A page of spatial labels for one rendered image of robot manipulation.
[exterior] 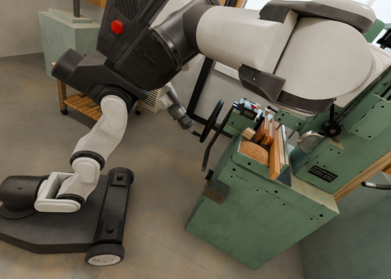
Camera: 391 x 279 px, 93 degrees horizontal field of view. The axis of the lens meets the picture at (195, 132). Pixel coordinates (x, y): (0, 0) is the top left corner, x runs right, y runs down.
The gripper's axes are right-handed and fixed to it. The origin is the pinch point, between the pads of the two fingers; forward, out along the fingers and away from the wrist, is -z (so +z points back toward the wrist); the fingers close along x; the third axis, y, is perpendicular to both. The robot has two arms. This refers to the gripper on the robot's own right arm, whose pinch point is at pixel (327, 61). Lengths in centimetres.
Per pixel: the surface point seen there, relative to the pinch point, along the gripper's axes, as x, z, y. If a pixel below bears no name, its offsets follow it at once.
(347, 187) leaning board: -45, -115, 157
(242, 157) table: 31.5, 5.2, 33.6
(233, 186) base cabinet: 41, -2, 58
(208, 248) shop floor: 69, 1, 116
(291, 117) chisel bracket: 10.2, -20.6, 27.6
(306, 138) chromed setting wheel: 4.8, -10.5, 34.6
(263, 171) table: 23.4, 5.2, 41.2
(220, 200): 47, 6, 61
